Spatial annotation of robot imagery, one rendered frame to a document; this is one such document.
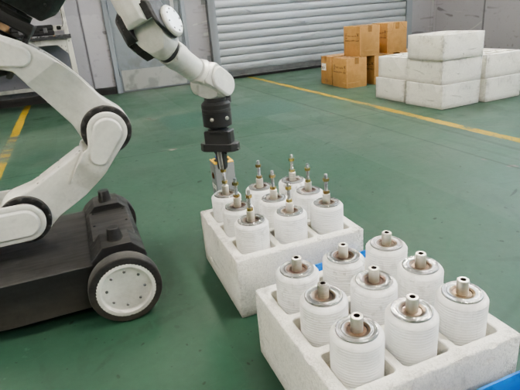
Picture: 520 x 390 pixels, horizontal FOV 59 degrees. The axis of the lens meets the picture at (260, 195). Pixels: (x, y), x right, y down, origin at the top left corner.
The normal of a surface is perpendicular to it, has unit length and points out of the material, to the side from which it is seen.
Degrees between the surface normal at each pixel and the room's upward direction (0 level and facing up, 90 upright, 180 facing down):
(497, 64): 90
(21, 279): 0
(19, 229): 90
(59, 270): 0
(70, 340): 0
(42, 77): 112
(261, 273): 90
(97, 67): 90
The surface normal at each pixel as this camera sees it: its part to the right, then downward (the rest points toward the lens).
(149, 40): -0.22, 0.51
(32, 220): 0.37, 0.31
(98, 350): -0.08, -0.93
